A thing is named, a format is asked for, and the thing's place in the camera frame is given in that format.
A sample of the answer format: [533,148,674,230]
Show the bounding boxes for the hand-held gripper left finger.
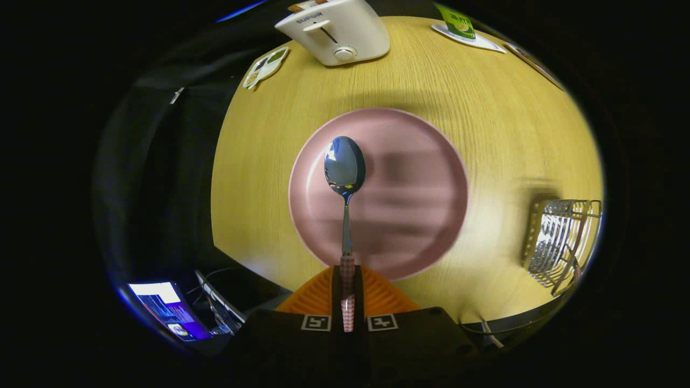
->
[226,264,343,378]

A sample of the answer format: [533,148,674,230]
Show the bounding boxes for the black backdrop cloth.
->
[94,16,302,281]

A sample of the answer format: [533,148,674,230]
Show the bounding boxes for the white divided sauce dish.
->
[242,46,290,90]

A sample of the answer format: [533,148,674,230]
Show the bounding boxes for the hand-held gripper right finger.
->
[354,264,479,378]

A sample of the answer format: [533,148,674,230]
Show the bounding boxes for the white toaster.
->
[274,0,391,67]

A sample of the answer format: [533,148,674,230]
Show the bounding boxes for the green label drink bottle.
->
[434,3,477,41]

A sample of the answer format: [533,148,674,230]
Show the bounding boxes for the spoon with red checked handle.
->
[324,136,367,332]

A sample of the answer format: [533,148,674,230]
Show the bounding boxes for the lit computer monitor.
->
[128,281,212,342]

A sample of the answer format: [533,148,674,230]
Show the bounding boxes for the white square coaster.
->
[431,23,507,53]

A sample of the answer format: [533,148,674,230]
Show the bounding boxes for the metal wire basket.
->
[521,198,603,296]

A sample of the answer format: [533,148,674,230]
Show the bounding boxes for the white plate with meat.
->
[504,42,565,91]

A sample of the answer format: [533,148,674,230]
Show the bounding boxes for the pink round plate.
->
[288,108,469,281]

